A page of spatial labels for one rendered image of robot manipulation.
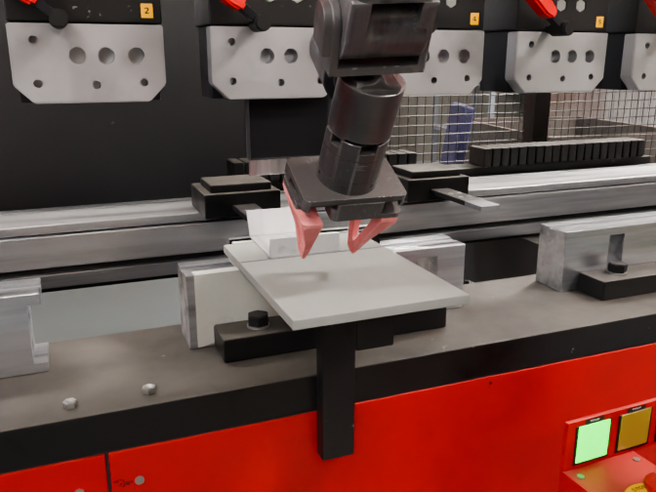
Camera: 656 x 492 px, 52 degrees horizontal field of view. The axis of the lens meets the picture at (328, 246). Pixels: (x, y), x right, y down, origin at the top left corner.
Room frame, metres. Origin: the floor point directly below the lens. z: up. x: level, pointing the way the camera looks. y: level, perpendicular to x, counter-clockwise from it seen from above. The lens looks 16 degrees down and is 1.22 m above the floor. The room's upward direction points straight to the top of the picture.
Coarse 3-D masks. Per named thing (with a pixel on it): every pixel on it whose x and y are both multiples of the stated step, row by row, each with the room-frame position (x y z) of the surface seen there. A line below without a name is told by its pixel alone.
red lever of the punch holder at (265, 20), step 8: (224, 0) 0.73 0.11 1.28; (232, 0) 0.73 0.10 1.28; (240, 0) 0.73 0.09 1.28; (232, 8) 0.74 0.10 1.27; (240, 8) 0.74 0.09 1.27; (248, 8) 0.74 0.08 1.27; (248, 16) 0.74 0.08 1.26; (256, 16) 0.74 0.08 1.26; (264, 16) 0.74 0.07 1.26; (248, 24) 0.76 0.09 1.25; (256, 24) 0.73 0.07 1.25; (264, 24) 0.74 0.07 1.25
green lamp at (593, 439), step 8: (592, 424) 0.65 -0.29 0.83; (600, 424) 0.66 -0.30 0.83; (608, 424) 0.66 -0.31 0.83; (584, 432) 0.65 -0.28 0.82; (592, 432) 0.65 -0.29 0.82; (600, 432) 0.66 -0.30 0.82; (608, 432) 0.66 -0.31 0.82; (584, 440) 0.65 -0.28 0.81; (592, 440) 0.65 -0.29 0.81; (600, 440) 0.66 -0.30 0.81; (584, 448) 0.65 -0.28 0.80; (592, 448) 0.65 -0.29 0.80; (600, 448) 0.66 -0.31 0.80; (576, 456) 0.64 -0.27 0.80; (584, 456) 0.65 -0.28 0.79; (592, 456) 0.65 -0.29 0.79
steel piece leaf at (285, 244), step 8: (288, 232) 0.84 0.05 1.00; (336, 232) 0.76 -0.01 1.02; (256, 240) 0.80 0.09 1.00; (264, 240) 0.80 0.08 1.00; (272, 240) 0.73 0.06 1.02; (280, 240) 0.73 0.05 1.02; (288, 240) 0.74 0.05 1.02; (296, 240) 0.74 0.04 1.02; (320, 240) 0.75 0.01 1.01; (328, 240) 0.75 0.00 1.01; (336, 240) 0.76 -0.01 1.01; (264, 248) 0.76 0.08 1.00; (272, 248) 0.73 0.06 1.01; (280, 248) 0.73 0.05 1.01; (288, 248) 0.74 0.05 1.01; (296, 248) 0.74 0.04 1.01; (312, 248) 0.75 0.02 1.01; (320, 248) 0.75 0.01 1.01; (328, 248) 0.75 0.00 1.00; (336, 248) 0.76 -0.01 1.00; (272, 256) 0.73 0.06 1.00; (280, 256) 0.73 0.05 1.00
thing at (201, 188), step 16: (224, 176) 1.08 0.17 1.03; (240, 176) 1.08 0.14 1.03; (256, 176) 1.08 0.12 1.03; (192, 192) 1.07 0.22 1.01; (208, 192) 1.00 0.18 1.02; (224, 192) 1.00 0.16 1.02; (240, 192) 1.00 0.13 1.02; (256, 192) 1.01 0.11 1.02; (272, 192) 1.02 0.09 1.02; (208, 208) 0.98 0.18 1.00; (224, 208) 0.99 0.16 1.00; (240, 208) 0.97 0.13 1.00; (256, 208) 0.97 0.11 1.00; (272, 208) 1.02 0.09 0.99
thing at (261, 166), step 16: (256, 112) 0.81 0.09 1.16; (272, 112) 0.82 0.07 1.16; (288, 112) 0.82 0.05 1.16; (304, 112) 0.83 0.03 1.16; (320, 112) 0.84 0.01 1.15; (256, 128) 0.81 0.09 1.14; (272, 128) 0.82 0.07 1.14; (288, 128) 0.82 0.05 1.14; (304, 128) 0.83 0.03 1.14; (320, 128) 0.84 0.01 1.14; (256, 144) 0.81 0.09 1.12; (272, 144) 0.82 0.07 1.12; (288, 144) 0.82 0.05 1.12; (304, 144) 0.83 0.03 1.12; (320, 144) 0.84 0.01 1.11; (256, 160) 0.82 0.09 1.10; (272, 160) 0.83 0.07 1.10
